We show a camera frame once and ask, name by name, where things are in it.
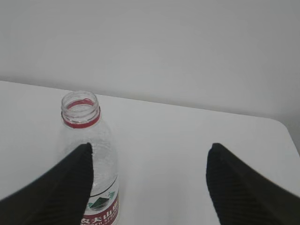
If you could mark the clear Nongfu Spring water bottle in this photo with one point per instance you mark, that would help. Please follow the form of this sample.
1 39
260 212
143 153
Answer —
82 123

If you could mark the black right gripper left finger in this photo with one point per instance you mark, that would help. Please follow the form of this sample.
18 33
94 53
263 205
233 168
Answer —
58 197

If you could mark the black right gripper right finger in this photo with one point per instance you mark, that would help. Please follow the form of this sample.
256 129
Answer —
242 196

